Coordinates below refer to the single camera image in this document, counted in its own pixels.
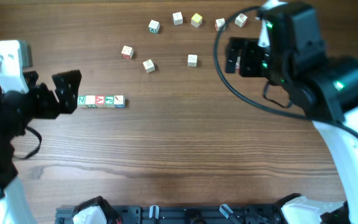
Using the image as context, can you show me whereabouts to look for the green N block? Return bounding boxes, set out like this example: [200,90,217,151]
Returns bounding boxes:
[77,96,86,108]

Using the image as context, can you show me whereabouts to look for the plain wooden block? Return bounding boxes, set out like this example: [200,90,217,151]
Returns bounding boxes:
[85,95,97,108]

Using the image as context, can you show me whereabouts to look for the red A block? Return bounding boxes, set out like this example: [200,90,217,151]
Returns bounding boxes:
[95,95,106,107]

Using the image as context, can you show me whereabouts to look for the wooden block blue side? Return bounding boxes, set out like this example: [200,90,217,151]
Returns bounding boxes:
[187,54,198,67]

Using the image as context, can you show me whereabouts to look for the green picture block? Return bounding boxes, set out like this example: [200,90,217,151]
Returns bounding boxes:
[104,95,115,108]

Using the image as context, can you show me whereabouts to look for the wooden block blue picture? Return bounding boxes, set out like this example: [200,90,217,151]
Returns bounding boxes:
[113,95,126,108]

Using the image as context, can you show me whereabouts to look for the wooden block red stripes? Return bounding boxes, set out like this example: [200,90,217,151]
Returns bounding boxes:
[142,59,155,73]

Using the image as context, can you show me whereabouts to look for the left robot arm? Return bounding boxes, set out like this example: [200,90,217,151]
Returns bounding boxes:
[0,70,81,223]

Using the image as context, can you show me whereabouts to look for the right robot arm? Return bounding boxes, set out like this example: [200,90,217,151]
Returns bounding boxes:
[218,1,358,223]

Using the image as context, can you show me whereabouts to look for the wooden block far right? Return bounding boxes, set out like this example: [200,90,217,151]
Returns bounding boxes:
[234,13,248,27]

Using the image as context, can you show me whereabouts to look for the wooden block red bottom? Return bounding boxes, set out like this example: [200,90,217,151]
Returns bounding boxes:
[235,56,241,69]

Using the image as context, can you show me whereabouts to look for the wooden block red picture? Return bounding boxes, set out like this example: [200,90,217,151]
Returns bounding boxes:
[215,18,226,32]

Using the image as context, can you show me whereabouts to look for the yellow wooden block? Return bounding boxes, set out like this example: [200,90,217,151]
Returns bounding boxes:
[191,13,203,27]

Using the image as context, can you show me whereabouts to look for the white wooden block top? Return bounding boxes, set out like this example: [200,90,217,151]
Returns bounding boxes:
[172,12,183,25]

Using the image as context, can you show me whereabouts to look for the wooden block teal side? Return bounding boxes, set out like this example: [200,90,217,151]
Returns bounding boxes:
[148,20,160,34]

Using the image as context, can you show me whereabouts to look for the wooden block red left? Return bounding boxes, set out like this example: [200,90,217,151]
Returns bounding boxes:
[121,45,134,59]

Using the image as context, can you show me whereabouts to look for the right camera cable black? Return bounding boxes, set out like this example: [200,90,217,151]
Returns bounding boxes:
[213,5,358,166]

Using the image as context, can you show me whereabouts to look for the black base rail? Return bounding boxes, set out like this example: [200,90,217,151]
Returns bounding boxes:
[55,197,285,224]

